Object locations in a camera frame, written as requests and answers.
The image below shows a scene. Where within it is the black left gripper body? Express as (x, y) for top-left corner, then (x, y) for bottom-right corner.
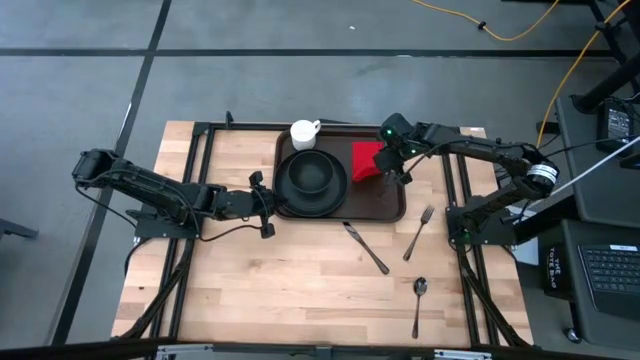
(219, 172), (276, 240)

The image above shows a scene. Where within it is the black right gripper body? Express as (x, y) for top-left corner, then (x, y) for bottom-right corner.
(387, 142), (414, 185)

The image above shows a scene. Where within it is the red cloth napkin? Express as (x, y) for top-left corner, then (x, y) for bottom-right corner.
(350, 140), (387, 184)

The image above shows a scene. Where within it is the black round plate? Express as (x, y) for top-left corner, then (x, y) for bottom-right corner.
(273, 148), (349, 219)

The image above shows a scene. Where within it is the black round bowl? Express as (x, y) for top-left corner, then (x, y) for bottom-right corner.
(286, 150), (336, 195)

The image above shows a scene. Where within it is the silver metal fork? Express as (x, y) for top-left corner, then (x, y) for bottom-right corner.
(401, 204), (437, 263)

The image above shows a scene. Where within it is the white ceramic mug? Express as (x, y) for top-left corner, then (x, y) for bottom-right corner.
(289, 118), (323, 152)

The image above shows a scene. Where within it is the silver metal knife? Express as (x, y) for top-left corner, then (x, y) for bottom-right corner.
(341, 221), (391, 276)

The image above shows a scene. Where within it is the silver metal spoon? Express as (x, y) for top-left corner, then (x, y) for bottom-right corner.
(410, 276), (430, 341)

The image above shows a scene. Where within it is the brown plastic tray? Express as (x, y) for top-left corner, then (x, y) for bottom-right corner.
(271, 129), (407, 224)

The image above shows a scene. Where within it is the white paper sheet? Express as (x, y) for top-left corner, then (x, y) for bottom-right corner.
(512, 243), (542, 267)

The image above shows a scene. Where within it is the black tote bag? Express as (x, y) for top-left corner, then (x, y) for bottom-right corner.
(542, 242), (575, 302)

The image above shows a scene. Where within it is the thin white rod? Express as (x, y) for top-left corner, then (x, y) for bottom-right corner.
(549, 148), (640, 197)

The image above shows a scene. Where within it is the black power supply box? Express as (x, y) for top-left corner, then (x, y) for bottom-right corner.
(595, 98), (637, 155)

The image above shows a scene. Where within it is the dark floor stand foot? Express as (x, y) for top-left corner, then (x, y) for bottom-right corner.
(0, 218), (40, 242)

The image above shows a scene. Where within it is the black stand leg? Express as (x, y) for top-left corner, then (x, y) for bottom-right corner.
(571, 0), (640, 115)

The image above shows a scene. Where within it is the black laptop keyboard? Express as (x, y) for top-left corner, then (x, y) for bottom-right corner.
(577, 242), (640, 322)

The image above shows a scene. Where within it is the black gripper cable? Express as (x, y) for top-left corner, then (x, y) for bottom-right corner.
(198, 222), (265, 243)

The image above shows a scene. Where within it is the black metal table frame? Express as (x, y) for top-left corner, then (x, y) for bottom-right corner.
(112, 110), (535, 351)

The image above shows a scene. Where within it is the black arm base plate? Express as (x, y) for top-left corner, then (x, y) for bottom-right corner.
(446, 197), (517, 246)
(124, 207), (207, 240)

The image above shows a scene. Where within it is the yellow extension cable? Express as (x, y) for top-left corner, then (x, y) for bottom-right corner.
(534, 0), (632, 151)
(410, 0), (561, 43)

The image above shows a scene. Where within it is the black power cable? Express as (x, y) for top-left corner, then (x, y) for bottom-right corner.
(544, 133), (640, 159)

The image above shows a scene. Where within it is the black camera mount beam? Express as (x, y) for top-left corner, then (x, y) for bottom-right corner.
(0, 338), (640, 360)

